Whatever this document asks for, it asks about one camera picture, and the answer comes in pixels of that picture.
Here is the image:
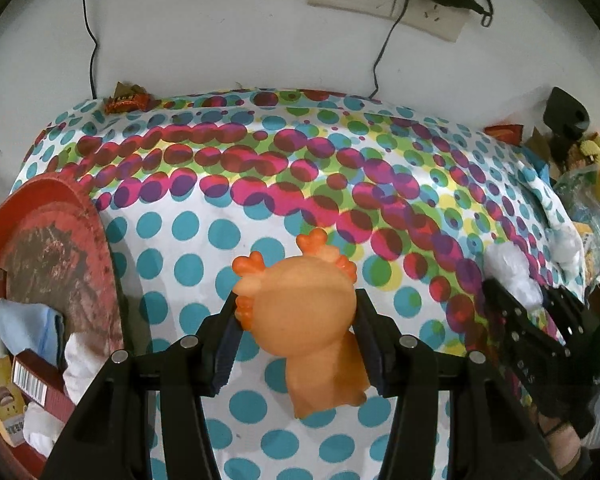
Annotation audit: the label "clear plastic bag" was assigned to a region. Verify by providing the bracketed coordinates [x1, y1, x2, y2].
[552, 165, 600, 272]

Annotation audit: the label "polka dot cloth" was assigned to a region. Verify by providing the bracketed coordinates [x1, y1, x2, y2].
[10, 87, 593, 480]

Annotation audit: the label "black plastic mount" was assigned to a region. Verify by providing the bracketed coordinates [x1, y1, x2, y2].
[544, 86, 592, 162]

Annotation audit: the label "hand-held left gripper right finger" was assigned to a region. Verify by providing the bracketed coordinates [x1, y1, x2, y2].
[351, 287, 563, 480]

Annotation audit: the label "blue socks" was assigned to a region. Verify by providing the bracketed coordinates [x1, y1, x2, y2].
[0, 299, 65, 367]

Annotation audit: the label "orange brown snack wrapper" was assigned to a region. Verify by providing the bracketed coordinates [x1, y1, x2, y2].
[104, 81, 154, 114]

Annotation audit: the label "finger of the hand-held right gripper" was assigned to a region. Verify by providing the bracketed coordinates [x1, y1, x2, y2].
[481, 279, 567, 392]
[539, 286, 600, 347]

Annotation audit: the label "orange toy figure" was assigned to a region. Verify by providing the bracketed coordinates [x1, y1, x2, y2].
[231, 227, 370, 418]

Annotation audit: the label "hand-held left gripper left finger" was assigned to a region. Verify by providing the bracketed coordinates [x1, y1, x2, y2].
[44, 290, 247, 480]

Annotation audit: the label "red snack packet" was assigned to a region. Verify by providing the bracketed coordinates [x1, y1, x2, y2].
[485, 124, 525, 146]

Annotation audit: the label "thin charger cable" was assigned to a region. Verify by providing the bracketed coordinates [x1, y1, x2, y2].
[367, 0, 422, 102]

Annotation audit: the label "yellow white snack box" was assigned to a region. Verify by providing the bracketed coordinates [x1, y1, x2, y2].
[0, 355, 28, 448]

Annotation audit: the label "red cardboard box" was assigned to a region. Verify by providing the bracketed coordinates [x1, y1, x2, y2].
[11, 350, 78, 413]

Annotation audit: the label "black power cable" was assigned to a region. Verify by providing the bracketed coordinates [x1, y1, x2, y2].
[77, 0, 102, 102]

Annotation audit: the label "person's right hand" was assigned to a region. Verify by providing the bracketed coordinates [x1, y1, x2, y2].
[539, 411, 589, 467]

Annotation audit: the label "red round tray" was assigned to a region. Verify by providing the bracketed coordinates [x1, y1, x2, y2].
[0, 171, 126, 480]

